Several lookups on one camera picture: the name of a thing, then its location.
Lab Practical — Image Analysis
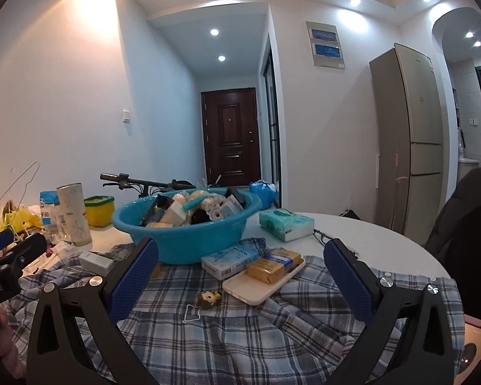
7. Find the dark brown entrance door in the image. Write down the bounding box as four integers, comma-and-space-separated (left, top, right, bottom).
201, 87, 262, 188

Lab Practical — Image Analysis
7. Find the beige tall fridge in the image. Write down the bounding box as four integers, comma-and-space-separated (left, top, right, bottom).
369, 43, 445, 235

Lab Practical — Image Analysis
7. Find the white patterned metal cup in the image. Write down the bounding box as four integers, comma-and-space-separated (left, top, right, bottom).
56, 183, 94, 247

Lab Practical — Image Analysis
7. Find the blue white printed box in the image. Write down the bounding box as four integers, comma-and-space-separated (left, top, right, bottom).
222, 196, 245, 219

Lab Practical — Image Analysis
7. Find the light blue long box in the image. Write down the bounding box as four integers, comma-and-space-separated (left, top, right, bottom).
200, 244, 271, 281

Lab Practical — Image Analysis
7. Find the blue plastic bag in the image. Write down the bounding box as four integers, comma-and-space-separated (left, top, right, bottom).
249, 180, 279, 209

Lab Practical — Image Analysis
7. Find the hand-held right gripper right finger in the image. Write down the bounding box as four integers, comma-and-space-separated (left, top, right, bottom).
323, 237, 455, 385

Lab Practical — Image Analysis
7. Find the blue plastic basin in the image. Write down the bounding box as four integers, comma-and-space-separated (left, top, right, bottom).
111, 188, 262, 265

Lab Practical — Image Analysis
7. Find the yellow blue packet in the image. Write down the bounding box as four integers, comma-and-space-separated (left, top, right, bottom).
265, 247, 303, 267

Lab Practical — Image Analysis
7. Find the black framed glass door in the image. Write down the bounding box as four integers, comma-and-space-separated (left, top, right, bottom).
260, 34, 282, 201

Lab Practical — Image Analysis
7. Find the wire clothes hanger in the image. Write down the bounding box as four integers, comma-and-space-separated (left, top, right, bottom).
0, 161, 41, 225

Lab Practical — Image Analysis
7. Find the yellow container green rim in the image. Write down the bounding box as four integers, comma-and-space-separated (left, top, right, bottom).
84, 196, 116, 229

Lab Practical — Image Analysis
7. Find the grey white flat box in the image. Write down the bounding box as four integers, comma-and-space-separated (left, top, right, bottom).
79, 251, 115, 272

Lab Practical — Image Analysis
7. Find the white cord loop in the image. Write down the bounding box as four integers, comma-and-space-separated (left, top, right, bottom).
182, 304, 203, 323

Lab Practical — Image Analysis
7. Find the grey electrical panel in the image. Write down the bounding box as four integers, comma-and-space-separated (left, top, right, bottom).
306, 21, 345, 69

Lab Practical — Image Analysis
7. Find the small owl figurine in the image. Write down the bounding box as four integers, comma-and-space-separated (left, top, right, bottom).
196, 291, 221, 309

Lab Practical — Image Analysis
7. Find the black bicycle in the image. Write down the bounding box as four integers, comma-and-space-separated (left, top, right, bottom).
100, 172, 203, 199

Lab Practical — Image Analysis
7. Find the blue plaid cloth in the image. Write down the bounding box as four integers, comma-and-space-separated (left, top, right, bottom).
6, 237, 466, 385

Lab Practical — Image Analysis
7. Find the pink handled broom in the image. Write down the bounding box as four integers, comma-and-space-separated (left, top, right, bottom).
393, 150, 409, 185

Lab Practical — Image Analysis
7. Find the black chair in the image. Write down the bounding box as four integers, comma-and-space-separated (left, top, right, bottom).
425, 166, 481, 321

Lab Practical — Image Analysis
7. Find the white small carton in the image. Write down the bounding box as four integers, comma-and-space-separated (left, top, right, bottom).
166, 201, 185, 225

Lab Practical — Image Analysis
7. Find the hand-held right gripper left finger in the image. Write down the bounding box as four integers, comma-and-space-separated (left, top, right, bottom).
25, 236, 164, 385

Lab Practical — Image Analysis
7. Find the yellow plastic bag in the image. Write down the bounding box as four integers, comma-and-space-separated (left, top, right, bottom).
0, 201, 45, 233

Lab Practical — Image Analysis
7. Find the blue white carton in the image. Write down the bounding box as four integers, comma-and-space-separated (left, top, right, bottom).
39, 190, 63, 229

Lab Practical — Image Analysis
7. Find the person's left hand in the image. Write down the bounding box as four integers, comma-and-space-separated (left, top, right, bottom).
0, 307, 25, 380

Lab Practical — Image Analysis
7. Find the teal tissue pack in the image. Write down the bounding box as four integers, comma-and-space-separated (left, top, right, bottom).
258, 208, 314, 243

